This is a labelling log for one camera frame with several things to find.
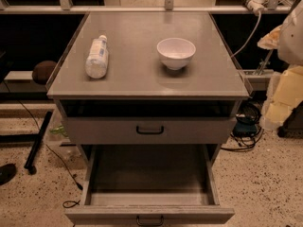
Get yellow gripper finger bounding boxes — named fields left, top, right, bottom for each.
left=257, top=26, right=281, bottom=50

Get grey drawer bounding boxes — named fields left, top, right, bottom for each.
left=62, top=117, right=236, bottom=145
left=65, top=145, right=235, bottom=227

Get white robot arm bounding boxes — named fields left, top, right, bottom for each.
left=258, top=1, right=303, bottom=66

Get grey drawer cabinet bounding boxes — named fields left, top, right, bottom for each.
left=45, top=10, right=254, bottom=149

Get grey top drawer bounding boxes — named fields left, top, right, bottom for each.
left=62, top=117, right=236, bottom=145

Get diagonal metal rod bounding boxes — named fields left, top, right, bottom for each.
left=255, top=50, right=274, bottom=76

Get white power strip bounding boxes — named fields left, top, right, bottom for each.
left=241, top=0, right=268, bottom=16

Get blue box on floor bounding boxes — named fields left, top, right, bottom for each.
left=233, top=122, right=258, bottom=137

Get white ceramic bowl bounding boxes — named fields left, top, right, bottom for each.
left=156, top=38, right=196, bottom=70

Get clear plastic water bottle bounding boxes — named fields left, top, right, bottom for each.
left=85, top=35, right=108, bottom=79

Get brown round object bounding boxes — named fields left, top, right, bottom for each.
left=32, top=61, right=57, bottom=85

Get black pole on floor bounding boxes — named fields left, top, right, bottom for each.
left=24, top=112, right=52, bottom=175

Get white power cable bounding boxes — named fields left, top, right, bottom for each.
left=230, top=10, right=263, bottom=59

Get black cable bundle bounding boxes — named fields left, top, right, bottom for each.
left=220, top=101, right=265, bottom=153

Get metal frame rail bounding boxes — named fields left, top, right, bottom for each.
left=0, top=0, right=294, bottom=15

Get thin black floor cable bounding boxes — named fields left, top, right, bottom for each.
left=3, top=82, right=84, bottom=210

